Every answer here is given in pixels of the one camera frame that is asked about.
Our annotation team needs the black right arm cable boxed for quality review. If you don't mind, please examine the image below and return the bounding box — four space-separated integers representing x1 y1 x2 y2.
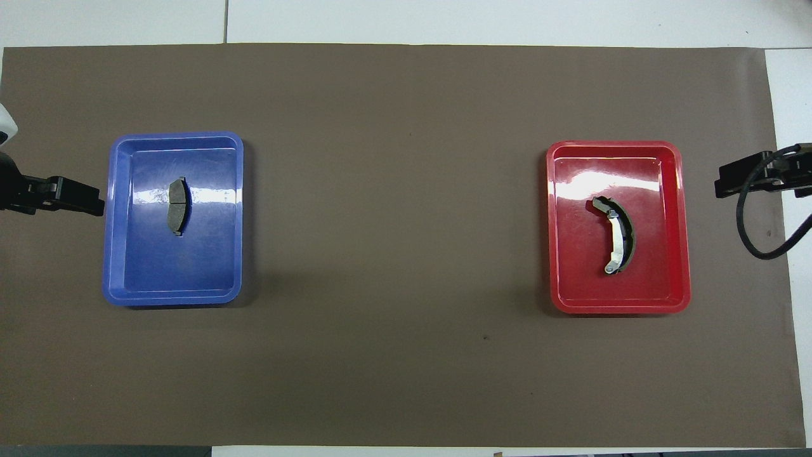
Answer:
735 145 812 260

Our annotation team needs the dark brake pad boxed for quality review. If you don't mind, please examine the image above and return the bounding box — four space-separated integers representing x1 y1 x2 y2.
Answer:
167 177 191 237

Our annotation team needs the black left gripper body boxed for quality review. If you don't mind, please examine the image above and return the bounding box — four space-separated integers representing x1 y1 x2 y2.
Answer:
0 151 62 215

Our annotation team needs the red plastic tray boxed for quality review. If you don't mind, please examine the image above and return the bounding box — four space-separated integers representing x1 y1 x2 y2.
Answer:
546 140 691 315

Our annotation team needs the curved brake shoe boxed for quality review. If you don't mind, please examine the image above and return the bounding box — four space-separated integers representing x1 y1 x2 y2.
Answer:
593 196 637 275

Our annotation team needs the brown table mat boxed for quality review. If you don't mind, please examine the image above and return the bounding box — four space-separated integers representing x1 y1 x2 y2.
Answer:
0 43 806 448

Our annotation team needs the blue plastic tray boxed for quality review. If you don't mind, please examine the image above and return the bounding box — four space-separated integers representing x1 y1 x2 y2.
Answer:
103 131 245 308

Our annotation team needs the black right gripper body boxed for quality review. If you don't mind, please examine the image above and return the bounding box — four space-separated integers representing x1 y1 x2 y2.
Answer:
758 145 812 192

